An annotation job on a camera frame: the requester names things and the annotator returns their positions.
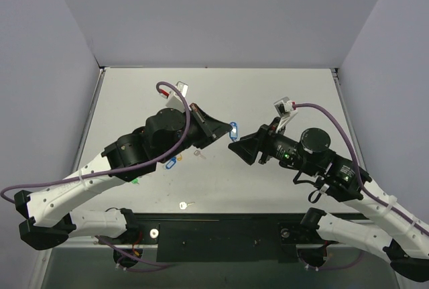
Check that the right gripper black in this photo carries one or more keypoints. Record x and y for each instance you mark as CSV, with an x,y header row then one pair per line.
x,y
262,145

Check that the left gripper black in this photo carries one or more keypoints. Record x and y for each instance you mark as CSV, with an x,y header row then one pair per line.
x,y
202,125

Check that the blue key tag with keys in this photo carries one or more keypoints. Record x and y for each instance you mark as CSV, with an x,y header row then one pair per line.
x,y
234,132

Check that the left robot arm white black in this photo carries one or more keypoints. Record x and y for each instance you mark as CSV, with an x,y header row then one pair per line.
x,y
52,214

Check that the silver key centre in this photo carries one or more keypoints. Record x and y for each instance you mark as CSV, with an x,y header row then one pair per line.
x,y
199,154

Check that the white head key front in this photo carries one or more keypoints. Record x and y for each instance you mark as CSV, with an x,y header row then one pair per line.
x,y
184,205

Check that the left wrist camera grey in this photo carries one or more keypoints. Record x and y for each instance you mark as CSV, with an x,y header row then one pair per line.
x,y
174,101

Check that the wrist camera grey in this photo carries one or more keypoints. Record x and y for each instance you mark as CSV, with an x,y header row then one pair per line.
x,y
286,111
174,101

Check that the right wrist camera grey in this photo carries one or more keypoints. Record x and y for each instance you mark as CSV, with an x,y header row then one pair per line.
x,y
286,111

